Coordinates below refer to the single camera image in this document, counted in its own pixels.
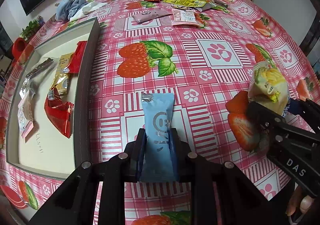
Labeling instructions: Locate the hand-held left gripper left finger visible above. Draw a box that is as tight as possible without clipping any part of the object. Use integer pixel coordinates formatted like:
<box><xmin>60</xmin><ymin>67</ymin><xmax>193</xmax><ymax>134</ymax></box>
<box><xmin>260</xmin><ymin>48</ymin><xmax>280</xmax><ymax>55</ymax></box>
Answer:
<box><xmin>29</xmin><ymin>128</ymin><xmax>147</xmax><ymax>225</ymax></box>

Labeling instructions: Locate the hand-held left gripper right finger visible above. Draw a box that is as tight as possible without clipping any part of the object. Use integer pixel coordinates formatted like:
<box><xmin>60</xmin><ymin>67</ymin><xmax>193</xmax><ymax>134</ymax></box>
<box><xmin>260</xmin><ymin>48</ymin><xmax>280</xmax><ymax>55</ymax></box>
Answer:
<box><xmin>169</xmin><ymin>128</ymin><xmax>288</xmax><ymax>225</ymax></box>

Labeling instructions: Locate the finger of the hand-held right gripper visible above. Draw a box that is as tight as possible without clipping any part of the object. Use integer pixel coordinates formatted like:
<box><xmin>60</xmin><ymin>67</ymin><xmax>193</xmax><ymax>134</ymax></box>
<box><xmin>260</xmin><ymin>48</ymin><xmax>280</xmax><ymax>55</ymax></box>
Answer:
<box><xmin>284</xmin><ymin>99</ymin><xmax>320</xmax><ymax>138</ymax></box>
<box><xmin>246</xmin><ymin>101</ymin><xmax>287</xmax><ymax>131</ymax></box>

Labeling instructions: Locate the yellow white chips bag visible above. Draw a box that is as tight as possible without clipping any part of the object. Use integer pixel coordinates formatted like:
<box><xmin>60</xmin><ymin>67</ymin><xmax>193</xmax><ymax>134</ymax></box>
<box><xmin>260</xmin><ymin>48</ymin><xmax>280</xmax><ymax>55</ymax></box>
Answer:
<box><xmin>247</xmin><ymin>61</ymin><xmax>292</xmax><ymax>117</ymax></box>

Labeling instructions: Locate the light blue snack packet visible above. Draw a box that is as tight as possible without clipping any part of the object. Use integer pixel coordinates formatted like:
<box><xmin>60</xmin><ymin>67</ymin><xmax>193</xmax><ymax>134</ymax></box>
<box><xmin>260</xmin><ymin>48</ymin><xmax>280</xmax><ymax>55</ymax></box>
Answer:
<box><xmin>140</xmin><ymin>93</ymin><xmax>180</xmax><ymax>182</ymax></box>

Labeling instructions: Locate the long red snack packet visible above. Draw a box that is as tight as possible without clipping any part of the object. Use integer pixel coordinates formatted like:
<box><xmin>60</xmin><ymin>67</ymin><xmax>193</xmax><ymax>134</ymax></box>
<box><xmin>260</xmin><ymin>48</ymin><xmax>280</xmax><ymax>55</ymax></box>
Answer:
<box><xmin>44</xmin><ymin>89</ymin><xmax>75</xmax><ymax>139</ymax></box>

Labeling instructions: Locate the grey cardboard box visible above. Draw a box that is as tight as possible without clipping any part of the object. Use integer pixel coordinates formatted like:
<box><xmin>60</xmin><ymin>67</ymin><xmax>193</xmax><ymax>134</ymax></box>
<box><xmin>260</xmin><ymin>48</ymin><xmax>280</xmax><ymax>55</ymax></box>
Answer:
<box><xmin>5</xmin><ymin>17</ymin><xmax>100</xmax><ymax>180</ymax></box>

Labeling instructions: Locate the golden yellow snack packet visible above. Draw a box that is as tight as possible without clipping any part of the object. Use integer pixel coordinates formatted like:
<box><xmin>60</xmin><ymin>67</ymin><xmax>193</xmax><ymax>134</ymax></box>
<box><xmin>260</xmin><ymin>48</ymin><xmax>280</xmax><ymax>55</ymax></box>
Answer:
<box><xmin>49</xmin><ymin>52</ymin><xmax>75</xmax><ymax>96</ymax></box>

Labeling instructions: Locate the crinkly red snack packet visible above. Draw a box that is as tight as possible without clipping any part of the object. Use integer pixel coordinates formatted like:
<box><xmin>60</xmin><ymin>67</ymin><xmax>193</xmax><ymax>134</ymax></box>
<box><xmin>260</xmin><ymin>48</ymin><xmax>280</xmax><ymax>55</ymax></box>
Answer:
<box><xmin>67</xmin><ymin>41</ymin><xmax>88</xmax><ymax>74</ymax></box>

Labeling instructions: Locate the pink white cookie packet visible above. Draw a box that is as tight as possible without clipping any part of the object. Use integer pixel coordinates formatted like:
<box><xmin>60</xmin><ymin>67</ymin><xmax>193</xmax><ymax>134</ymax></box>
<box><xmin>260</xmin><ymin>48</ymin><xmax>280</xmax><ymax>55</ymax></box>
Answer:
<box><xmin>17</xmin><ymin>94</ymin><xmax>35</xmax><ymax>144</ymax></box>

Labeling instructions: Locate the clear silver brown bar packet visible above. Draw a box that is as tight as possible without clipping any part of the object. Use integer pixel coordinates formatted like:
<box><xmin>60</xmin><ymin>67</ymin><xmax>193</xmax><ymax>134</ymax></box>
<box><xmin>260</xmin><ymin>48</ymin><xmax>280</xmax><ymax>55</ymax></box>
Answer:
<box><xmin>19</xmin><ymin>57</ymin><xmax>55</xmax><ymax>99</ymax></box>

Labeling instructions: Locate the person's right hand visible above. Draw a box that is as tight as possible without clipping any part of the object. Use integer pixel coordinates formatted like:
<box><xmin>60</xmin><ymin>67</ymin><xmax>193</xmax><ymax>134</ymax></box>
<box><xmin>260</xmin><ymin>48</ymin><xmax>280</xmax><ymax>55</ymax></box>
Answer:
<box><xmin>286</xmin><ymin>186</ymin><xmax>315</xmax><ymax>218</ymax></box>

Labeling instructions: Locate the pink strawberry tablecloth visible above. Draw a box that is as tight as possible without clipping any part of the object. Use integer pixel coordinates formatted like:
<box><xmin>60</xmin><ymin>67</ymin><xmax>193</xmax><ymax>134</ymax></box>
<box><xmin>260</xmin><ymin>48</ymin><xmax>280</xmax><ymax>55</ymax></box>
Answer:
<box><xmin>0</xmin><ymin>0</ymin><xmax>320</xmax><ymax>225</ymax></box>

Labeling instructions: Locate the grey snack packet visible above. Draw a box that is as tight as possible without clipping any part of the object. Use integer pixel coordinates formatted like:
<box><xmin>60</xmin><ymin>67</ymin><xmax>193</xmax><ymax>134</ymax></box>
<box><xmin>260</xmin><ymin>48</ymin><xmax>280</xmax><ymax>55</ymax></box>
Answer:
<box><xmin>200</xmin><ymin>0</ymin><xmax>229</xmax><ymax>12</ymax></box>

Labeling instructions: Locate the small white snack packet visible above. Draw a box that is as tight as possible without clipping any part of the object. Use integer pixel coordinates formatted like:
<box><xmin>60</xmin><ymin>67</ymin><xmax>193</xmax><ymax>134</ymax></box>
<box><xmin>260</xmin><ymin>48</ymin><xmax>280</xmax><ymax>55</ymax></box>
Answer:
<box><xmin>172</xmin><ymin>8</ymin><xmax>198</xmax><ymax>26</ymax></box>

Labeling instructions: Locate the yellow flat snack packet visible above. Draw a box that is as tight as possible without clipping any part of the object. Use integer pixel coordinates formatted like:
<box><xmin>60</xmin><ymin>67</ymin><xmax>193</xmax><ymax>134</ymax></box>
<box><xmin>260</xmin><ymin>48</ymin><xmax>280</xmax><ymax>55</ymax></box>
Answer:
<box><xmin>162</xmin><ymin>0</ymin><xmax>207</xmax><ymax>8</ymax></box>

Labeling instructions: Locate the pink smiley snack packet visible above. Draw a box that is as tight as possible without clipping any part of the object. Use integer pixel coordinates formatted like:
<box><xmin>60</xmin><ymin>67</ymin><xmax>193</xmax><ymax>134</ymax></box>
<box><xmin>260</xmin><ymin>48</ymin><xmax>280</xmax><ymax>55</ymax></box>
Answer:
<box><xmin>132</xmin><ymin>8</ymin><xmax>171</xmax><ymax>22</ymax></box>

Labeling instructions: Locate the white plastic bag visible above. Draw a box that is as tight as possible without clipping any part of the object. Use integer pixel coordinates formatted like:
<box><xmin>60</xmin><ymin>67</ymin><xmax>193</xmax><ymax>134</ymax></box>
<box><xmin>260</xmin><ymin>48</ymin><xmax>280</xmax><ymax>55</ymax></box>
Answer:
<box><xmin>69</xmin><ymin>2</ymin><xmax>107</xmax><ymax>22</ymax></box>

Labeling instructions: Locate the red plastic stool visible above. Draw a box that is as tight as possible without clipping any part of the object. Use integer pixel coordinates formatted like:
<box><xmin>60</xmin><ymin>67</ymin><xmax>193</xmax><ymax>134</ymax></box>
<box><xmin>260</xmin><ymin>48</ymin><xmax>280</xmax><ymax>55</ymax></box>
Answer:
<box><xmin>12</xmin><ymin>37</ymin><xmax>28</xmax><ymax>59</ymax></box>

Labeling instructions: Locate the blue cloth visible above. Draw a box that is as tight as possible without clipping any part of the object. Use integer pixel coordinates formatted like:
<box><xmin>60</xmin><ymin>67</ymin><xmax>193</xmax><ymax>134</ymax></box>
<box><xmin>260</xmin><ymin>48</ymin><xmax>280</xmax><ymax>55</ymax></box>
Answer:
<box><xmin>55</xmin><ymin>0</ymin><xmax>88</xmax><ymax>21</ymax></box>

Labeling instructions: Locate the small green houseplant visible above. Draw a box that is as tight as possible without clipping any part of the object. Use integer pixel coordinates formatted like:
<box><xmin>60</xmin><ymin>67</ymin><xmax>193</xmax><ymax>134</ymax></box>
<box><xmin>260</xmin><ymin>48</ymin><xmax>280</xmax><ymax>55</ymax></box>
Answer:
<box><xmin>20</xmin><ymin>19</ymin><xmax>40</xmax><ymax>41</ymax></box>

